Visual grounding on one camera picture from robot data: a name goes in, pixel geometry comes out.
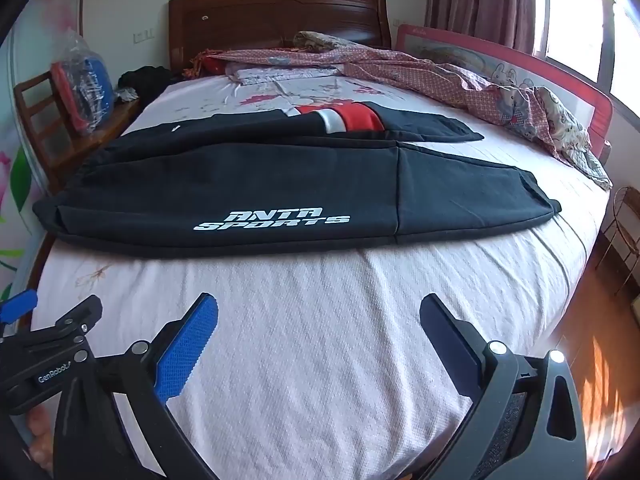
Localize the bed with white floral sheet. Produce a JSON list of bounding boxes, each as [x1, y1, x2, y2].
[[30, 72, 608, 480]]

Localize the red cloth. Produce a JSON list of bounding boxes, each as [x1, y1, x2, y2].
[[190, 50, 227, 78]]

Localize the pink bed guard rail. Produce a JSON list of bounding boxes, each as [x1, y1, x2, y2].
[[395, 23, 613, 161]]

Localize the brown curtain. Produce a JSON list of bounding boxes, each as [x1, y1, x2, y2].
[[425, 0, 536, 53]]

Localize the plastic bag of clothes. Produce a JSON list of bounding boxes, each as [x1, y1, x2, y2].
[[50, 29, 118, 136]]

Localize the folded white floral cloth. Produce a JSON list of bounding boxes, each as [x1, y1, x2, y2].
[[227, 55, 351, 86]]

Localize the black garment with red stripe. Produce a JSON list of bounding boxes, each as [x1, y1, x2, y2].
[[102, 101, 485, 153]]

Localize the dark clothes pile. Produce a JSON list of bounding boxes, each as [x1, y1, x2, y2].
[[117, 66, 176, 106]]

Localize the dark wooden headboard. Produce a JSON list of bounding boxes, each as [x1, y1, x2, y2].
[[168, 0, 392, 73]]

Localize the black pants with white print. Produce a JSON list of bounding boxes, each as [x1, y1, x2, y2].
[[31, 132, 562, 261]]

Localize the window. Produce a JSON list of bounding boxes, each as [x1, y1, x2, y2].
[[530, 0, 640, 111]]

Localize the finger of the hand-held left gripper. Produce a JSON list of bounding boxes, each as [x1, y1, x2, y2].
[[0, 289, 39, 327], [54, 295, 104, 346]]

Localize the wooden chair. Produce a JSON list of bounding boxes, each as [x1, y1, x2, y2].
[[13, 70, 143, 196]]

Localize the metal wire stool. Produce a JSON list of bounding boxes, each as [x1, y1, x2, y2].
[[597, 186, 640, 266]]

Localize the flower printed wardrobe door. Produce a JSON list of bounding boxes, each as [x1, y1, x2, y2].
[[0, 35, 56, 301]]

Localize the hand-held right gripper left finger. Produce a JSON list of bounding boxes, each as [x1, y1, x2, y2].
[[52, 292, 219, 480]]

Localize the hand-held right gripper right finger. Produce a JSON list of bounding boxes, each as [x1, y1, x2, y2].
[[419, 294, 588, 480]]

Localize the pink patterned quilt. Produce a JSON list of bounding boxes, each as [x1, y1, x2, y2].
[[182, 30, 613, 191]]

